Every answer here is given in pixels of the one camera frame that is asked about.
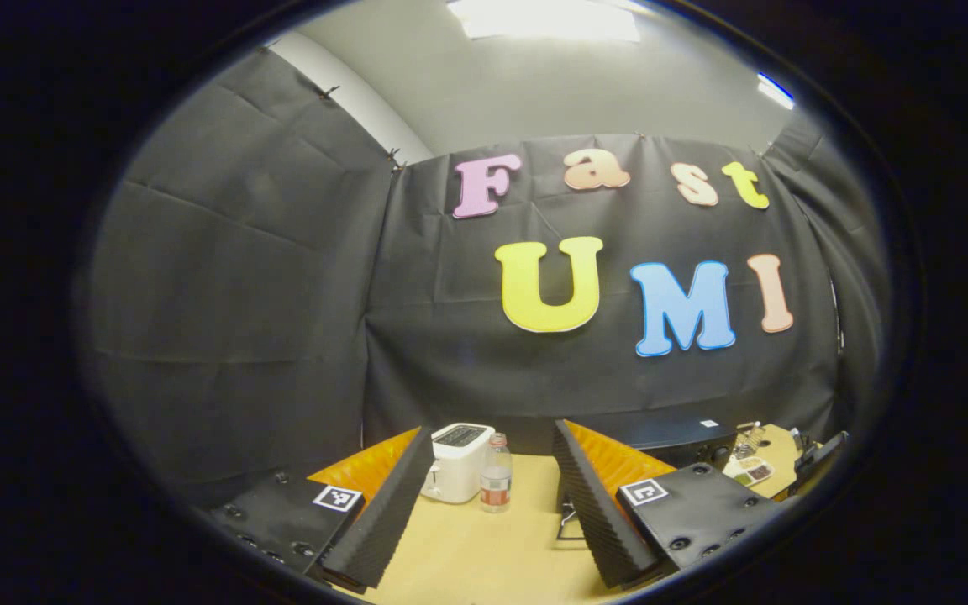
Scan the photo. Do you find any white divided plate with beans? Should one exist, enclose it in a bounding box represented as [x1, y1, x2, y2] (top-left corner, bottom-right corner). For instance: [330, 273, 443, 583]
[723, 456, 776, 489]

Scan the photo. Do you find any small ceiling light panel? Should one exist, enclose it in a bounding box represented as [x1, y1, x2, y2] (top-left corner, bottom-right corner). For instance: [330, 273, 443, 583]
[756, 72, 796, 111]

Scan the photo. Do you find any large ceiling light panel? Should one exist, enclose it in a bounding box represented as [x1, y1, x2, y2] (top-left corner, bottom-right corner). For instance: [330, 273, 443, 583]
[448, 0, 641, 43]

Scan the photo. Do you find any black backdrop cloth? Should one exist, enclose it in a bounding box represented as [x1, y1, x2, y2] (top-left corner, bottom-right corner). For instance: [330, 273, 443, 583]
[79, 46, 890, 509]

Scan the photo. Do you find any white toaster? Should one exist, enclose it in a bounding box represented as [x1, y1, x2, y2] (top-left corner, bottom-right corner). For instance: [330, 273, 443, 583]
[421, 423, 496, 505]

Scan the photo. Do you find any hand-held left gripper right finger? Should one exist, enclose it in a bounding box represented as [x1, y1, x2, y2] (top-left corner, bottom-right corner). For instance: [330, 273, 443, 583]
[552, 418, 789, 591]

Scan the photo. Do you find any clear plastic bottle red label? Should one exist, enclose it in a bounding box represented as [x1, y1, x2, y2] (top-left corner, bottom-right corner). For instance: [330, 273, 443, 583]
[480, 433, 513, 514]

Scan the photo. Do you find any black electric oven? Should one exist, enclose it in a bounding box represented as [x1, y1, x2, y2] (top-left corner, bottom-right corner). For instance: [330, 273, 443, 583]
[558, 412, 739, 543]

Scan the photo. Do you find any wire mesh holder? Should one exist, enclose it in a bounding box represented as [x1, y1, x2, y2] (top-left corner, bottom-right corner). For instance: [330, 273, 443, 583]
[732, 422, 767, 459]

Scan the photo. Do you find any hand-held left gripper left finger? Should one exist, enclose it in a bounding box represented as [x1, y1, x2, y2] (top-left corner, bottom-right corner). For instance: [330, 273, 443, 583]
[190, 426, 437, 591]

